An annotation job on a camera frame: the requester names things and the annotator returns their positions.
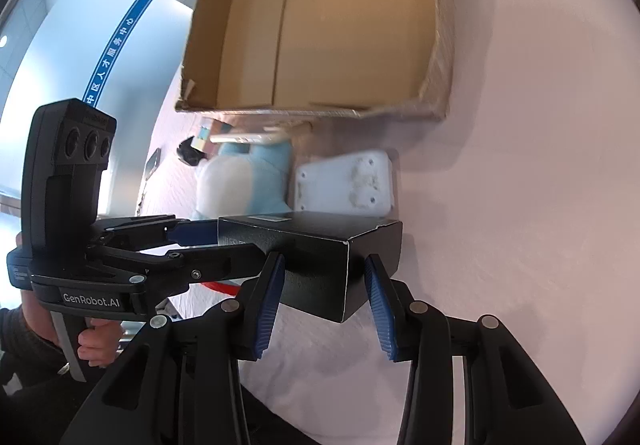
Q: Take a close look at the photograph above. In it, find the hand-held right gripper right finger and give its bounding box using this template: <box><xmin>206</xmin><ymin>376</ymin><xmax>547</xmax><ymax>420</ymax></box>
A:
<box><xmin>364</xmin><ymin>255</ymin><xmax>606</xmax><ymax>445</ymax></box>

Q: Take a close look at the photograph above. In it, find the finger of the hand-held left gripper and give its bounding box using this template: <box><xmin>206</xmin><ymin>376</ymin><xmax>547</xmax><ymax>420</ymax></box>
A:
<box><xmin>90</xmin><ymin>214</ymin><xmax>221</xmax><ymax>247</ymax></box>
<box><xmin>85</xmin><ymin>242</ymin><xmax>264</xmax><ymax>300</ymax></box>

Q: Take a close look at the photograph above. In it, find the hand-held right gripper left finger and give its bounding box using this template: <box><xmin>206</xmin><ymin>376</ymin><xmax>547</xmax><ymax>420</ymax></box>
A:
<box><xmin>57</xmin><ymin>252</ymin><xmax>287</xmax><ymax>445</ymax></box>

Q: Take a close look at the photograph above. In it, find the light blue plush toy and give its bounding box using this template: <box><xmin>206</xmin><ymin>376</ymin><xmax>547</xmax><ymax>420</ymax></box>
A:
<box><xmin>192</xmin><ymin>140</ymin><xmax>294</xmax><ymax>222</ymax></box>

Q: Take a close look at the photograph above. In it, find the black rectangular box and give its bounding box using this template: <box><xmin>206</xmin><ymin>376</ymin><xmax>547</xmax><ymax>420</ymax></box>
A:
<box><xmin>218</xmin><ymin>211</ymin><xmax>403</xmax><ymax>324</ymax></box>

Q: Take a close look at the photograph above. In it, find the white keypad device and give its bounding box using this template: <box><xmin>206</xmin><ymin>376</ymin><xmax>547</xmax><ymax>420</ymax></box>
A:
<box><xmin>210</xmin><ymin>127</ymin><xmax>294</xmax><ymax>145</ymax></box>

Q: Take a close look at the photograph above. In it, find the light blue device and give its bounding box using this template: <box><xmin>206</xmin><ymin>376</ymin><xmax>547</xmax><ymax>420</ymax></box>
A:
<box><xmin>294</xmin><ymin>150</ymin><xmax>397</xmax><ymax>216</ymax></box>

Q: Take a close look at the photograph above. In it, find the cardboard box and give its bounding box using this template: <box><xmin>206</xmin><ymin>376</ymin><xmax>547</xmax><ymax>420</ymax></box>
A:
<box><xmin>175</xmin><ymin>0</ymin><xmax>458</xmax><ymax>122</ymax></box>

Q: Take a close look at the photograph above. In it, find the person's left forearm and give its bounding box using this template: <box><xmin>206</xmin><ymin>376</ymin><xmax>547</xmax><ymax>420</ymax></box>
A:
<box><xmin>0</xmin><ymin>306</ymin><xmax>68</xmax><ymax>397</ymax></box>

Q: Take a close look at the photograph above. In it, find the person's left hand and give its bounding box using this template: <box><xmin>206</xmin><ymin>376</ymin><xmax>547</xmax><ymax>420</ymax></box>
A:
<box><xmin>76</xmin><ymin>317</ymin><xmax>124</xmax><ymax>369</ymax></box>

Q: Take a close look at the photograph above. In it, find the black round device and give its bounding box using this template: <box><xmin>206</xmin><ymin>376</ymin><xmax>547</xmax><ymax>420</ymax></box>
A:
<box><xmin>176</xmin><ymin>136</ymin><xmax>207</xmax><ymax>169</ymax></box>

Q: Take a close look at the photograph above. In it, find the pastel puzzle cube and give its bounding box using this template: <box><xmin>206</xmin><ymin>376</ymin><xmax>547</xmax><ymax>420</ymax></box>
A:
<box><xmin>195</xmin><ymin>125</ymin><xmax>217</xmax><ymax>154</ymax></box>

